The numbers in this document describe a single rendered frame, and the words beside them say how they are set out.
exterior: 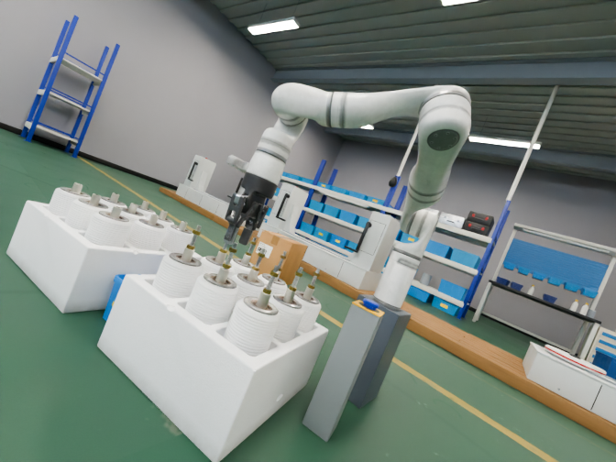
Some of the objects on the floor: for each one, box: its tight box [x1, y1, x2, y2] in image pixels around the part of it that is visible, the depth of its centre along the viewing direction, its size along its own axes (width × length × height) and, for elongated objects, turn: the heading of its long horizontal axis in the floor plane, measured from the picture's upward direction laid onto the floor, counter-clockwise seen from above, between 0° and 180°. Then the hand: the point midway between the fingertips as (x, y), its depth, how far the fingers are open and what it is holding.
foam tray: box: [6, 201, 203, 314], centre depth 96 cm, size 39×39×18 cm
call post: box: [303, 303, 384, 442], centre depth 68 cm, size 7×7×31 cm
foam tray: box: [97, 274, 328, 462], centre depth 74 cm, size 39×39×18 cm
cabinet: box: [578, 325, 616, 364], centre depth 402 cm, size 57×47×69 cm
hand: (237, 237), depth 63 cm, fingers open, 6 cm apart
